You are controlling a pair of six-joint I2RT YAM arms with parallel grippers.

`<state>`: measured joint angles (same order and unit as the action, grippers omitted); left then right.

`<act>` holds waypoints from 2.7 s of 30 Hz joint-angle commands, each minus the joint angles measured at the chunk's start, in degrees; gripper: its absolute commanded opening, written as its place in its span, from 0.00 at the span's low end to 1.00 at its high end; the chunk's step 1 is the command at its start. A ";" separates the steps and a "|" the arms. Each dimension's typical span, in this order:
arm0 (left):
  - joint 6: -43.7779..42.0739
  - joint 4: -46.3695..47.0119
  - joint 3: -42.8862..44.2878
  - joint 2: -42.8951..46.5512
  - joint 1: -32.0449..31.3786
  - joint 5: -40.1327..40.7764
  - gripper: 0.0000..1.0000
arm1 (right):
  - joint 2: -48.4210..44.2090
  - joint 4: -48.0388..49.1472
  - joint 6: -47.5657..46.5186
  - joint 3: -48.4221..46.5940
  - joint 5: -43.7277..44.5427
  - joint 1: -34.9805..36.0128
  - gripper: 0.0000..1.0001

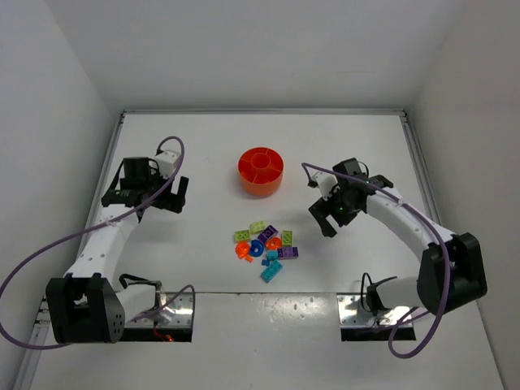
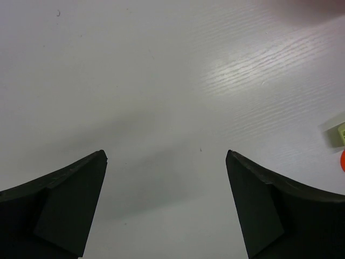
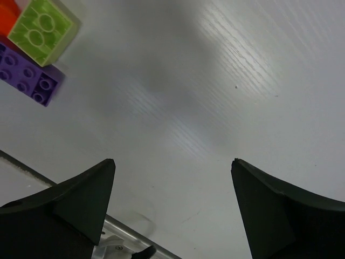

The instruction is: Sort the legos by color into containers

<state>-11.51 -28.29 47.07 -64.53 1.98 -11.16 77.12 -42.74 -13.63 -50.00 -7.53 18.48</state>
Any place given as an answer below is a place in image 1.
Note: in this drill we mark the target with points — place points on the pale green curved lego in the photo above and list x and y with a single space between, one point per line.
257 227

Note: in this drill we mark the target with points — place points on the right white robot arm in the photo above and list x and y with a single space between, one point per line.
451 272

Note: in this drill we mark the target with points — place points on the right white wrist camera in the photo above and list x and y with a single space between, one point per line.
324 182

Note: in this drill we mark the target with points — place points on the metal base plate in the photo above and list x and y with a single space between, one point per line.
177 313
353 316

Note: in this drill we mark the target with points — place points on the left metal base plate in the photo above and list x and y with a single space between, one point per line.
177 313

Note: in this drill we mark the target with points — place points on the purple square lego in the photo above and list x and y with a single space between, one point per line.
267 234

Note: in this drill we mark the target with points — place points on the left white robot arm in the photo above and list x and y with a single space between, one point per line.
90 303

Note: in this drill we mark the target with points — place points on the orange round divided container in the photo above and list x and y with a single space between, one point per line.
260 171

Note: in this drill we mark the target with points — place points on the lime green small lego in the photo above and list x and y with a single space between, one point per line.
287 238

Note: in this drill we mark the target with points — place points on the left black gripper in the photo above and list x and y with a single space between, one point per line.
171 199

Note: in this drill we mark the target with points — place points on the teal long lego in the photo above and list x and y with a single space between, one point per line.
271 271

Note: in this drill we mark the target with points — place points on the purple long lego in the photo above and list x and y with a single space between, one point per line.
287 252

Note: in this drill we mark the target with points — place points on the orange ring lego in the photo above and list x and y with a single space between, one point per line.
242 250
274 243

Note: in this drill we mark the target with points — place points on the teal small lego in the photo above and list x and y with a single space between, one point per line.
272 255

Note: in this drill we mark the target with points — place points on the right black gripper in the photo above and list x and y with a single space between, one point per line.
325 209

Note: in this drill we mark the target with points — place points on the blue ring lego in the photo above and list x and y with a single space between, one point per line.
256 248

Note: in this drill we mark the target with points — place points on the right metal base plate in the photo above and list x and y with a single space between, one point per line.
353 316

